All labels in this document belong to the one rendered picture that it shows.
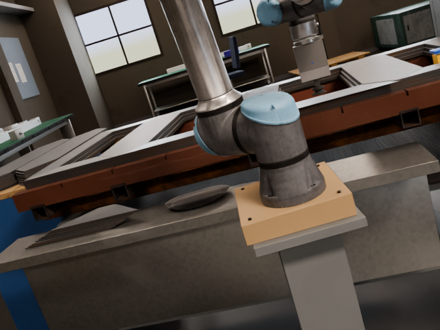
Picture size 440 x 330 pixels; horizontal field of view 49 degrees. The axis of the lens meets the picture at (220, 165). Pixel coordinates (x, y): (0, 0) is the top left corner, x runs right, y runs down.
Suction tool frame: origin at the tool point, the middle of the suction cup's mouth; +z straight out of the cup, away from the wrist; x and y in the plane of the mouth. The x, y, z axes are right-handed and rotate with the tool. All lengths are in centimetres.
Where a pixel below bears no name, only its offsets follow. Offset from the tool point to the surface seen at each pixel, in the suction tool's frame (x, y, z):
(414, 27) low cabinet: -717, -207, 51
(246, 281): 10, 36, 50
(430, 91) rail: 6.4, -28.7, 6.6
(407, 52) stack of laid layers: -62, -40, 3
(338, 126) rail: 6.2, -2.8, 9.8
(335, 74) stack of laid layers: -62, -11, 4
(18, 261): 25, 96, 20
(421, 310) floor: -13, -17, 87
